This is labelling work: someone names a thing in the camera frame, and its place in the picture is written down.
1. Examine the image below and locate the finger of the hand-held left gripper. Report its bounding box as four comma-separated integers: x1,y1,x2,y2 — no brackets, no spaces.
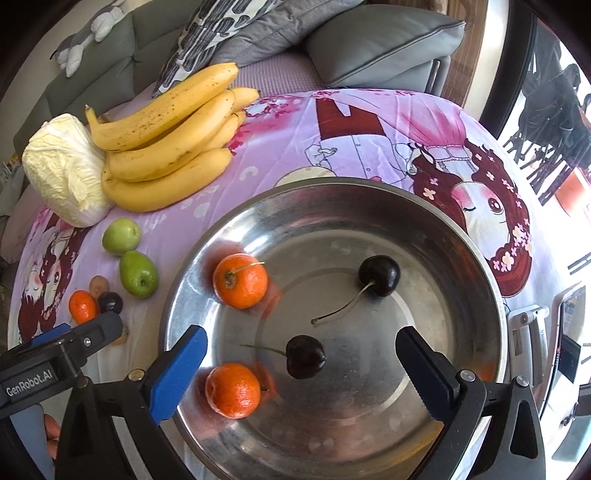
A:
31,323,71,347
64,311,124,371

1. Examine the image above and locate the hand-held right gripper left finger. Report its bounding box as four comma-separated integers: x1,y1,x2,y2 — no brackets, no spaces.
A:
54,325,208,480

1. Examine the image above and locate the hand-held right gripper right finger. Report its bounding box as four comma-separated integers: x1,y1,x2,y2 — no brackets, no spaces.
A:
396,326,547,480

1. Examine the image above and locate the orange tangerine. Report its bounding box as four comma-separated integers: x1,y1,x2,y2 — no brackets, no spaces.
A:
212,253,269,309
69,290,100,324
205,363,269,419

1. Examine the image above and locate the dark red cherry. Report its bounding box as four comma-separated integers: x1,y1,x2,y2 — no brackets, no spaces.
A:
97,291,124,315
311,255,402,325
240,335,327,380

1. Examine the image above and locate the large steel bowl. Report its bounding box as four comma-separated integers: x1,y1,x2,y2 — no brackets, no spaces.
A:
158,179,509,480

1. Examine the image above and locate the green jujube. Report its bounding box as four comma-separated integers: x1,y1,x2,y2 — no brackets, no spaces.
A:
102,218,142,256
119,250,160,298

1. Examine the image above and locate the person's left hand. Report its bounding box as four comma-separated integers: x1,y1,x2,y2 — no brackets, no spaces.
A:
44,413,63,462

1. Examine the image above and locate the white folding phone stand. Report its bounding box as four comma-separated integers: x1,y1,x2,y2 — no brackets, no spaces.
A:
507,305,561,384

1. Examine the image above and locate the smartphone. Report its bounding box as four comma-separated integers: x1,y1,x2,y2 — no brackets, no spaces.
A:
538,281,589,439

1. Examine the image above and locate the napa cabbage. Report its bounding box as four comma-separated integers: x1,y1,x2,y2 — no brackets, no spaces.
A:
21,113,114,228

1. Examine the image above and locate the yellow banana bunch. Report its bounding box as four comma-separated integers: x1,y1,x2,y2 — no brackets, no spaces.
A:
84,62,260,213

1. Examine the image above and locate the orange flower pot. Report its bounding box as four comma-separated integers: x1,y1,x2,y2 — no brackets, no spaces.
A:
556,171,591,215

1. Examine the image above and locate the grey leather sofa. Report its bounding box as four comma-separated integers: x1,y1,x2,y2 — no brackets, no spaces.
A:
14,0,451,153

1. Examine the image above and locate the grey white plush toy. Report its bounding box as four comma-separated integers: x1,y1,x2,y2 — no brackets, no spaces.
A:
54,0,127,78

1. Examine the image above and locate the black white patterned pillow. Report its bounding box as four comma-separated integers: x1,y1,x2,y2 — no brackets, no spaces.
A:
152,0,284,99

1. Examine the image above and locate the black folded stroller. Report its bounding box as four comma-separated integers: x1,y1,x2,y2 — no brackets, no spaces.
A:
503,28,591,204

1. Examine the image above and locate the grey leather armrest cushion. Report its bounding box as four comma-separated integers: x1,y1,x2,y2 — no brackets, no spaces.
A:
302,4,466,88

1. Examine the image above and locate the grey fabric pillow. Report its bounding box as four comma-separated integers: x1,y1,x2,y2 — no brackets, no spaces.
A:
210,0,365,70

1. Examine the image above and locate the dark window frame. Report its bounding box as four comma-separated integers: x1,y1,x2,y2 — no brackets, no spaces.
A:
480,9,539,134

